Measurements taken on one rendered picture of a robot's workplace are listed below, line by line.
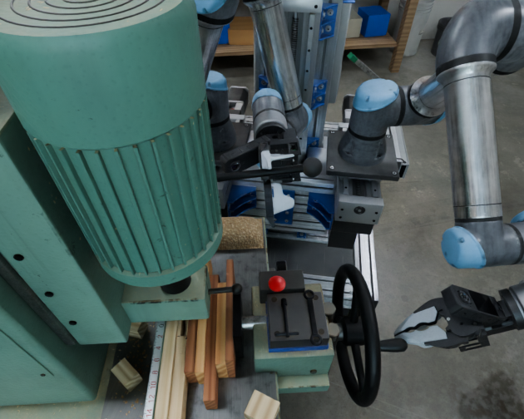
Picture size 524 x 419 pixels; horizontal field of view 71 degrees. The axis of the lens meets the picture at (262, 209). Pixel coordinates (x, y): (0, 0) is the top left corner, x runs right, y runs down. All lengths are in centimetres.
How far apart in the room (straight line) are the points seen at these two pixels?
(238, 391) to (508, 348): 149
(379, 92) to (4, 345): 100
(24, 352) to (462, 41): 84
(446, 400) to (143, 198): 157
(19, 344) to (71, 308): 8
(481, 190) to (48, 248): 66
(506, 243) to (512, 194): 196
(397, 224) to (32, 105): 203
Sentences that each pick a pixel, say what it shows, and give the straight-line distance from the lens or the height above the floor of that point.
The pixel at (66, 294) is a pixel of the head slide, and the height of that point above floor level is 113.
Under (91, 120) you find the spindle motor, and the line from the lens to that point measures 32.
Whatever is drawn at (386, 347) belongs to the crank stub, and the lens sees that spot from 75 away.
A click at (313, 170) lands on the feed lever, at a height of 117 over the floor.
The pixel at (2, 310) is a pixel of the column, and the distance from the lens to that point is 57.
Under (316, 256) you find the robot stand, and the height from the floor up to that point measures 21.
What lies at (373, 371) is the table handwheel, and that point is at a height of 90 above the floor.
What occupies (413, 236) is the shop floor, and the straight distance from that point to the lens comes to 218.
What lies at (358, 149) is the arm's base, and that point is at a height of 87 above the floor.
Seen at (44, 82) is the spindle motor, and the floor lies 144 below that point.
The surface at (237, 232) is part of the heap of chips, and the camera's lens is 83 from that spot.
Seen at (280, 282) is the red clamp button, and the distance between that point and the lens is 64.
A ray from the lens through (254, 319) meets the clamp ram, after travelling 68.
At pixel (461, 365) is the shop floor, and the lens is 187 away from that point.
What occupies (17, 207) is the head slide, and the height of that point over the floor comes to 130.
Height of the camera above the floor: 157
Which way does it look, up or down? 47 degrees down
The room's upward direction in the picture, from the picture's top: straight up
